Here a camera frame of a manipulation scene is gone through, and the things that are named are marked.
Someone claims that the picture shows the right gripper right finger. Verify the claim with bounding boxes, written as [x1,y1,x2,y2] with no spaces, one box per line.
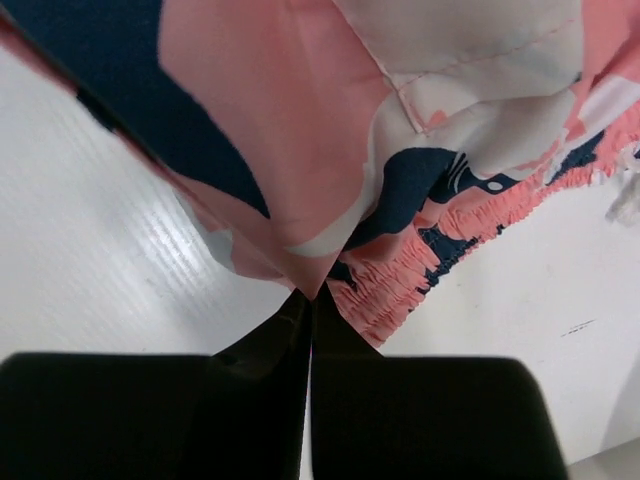
[310,289,568,479]

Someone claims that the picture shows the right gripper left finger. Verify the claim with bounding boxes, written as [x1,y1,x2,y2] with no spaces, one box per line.
[1,293,311,479]

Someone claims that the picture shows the pink shark print shorts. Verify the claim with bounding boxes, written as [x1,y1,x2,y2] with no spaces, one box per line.
[1,1,639,346]

